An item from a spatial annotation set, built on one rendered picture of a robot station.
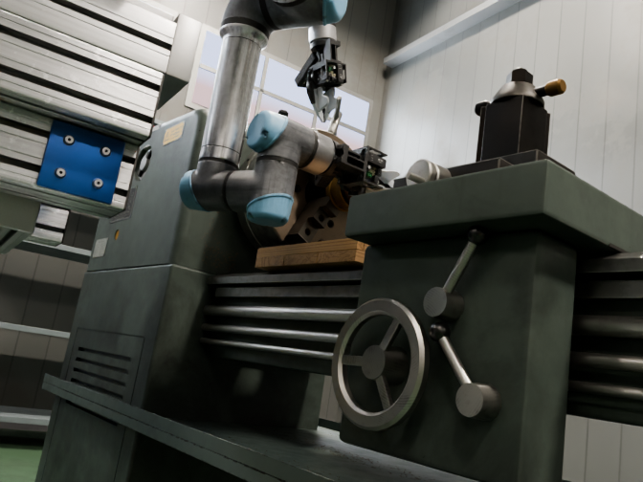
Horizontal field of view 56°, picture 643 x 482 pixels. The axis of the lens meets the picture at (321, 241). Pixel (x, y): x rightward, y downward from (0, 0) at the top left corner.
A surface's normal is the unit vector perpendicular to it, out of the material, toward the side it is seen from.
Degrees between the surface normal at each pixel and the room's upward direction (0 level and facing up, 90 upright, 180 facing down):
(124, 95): 90
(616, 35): 90
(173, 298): 90
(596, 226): 90
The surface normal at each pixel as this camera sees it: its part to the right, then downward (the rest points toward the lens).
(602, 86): -0.83, -0.24
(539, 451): 0.62, -0.07
